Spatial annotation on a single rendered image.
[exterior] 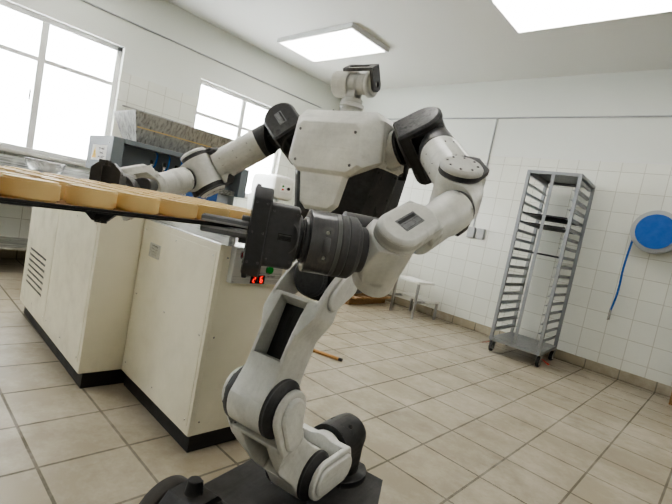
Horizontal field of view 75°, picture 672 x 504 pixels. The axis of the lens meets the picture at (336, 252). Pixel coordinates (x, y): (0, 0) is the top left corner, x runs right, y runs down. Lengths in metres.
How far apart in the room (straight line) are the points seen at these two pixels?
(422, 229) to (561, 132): 4.93
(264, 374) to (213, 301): 0.68
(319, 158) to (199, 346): 0.96
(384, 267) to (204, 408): 1.37
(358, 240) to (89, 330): 1.88
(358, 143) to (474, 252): 4.62
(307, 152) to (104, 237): 1.32
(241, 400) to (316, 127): 0.68
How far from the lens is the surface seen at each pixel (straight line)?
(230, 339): 1.81
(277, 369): 1.07
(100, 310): 2.32
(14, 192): 0.50
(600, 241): 5.18
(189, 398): 1.86
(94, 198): 0.53
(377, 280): 0.63
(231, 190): 2.55
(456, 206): 0.75
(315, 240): 0.57
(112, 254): 2.26
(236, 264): 1.68
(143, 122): 2.30
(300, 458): 1.32
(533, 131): 5.62
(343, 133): 1.08
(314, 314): 1.06
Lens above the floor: 1.02
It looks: 5 degrees down
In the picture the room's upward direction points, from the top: 11 degrees clockwise
